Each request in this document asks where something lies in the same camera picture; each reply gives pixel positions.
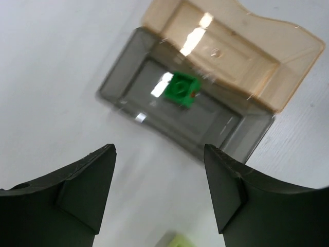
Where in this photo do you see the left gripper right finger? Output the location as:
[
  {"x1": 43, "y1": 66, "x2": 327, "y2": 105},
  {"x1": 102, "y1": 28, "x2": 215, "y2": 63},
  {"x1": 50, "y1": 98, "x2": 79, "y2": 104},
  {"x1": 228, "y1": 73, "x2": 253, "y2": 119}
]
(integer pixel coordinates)
[{"x1": 204, "y1": 144, "x2": 328, "y2": 246}]

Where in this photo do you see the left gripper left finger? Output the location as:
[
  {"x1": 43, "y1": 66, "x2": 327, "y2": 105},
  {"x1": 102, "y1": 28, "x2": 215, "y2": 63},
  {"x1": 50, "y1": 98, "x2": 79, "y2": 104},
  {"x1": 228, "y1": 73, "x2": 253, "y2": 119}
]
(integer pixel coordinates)
[{"x1": 1, "y1": 144, "x2": 116, "y2": 246}]

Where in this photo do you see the light green square lego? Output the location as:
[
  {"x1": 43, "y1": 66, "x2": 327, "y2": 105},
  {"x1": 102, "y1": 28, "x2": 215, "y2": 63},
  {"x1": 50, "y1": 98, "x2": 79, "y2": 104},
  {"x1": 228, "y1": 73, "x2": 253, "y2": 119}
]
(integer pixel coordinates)
[{"x1": 155, "y1": 230, "x2": 197, "y2": 247}]

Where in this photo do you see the dark green square lego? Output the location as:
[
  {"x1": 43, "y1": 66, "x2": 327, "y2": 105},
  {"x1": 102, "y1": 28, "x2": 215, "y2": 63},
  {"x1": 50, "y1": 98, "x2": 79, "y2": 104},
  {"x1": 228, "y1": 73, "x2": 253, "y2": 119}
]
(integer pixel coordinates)
[{"x1": 164, "y1": 72, "x2": 201, "y2": 109}]

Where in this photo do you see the orange transparent container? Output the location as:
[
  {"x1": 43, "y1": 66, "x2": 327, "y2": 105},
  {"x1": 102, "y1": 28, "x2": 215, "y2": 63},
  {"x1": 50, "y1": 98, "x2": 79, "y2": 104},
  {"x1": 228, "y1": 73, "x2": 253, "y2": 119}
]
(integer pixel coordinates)
[{"x1": 141, "y1": 1, "x2": 325, "y2": 113}]

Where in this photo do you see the grey transparent container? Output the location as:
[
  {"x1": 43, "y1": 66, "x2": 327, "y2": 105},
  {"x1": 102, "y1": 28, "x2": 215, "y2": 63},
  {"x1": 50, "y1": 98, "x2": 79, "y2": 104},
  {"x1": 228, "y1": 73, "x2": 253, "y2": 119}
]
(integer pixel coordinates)
[{"x1": 98, "y1": 27, "x2": 275, "y2": 163}]

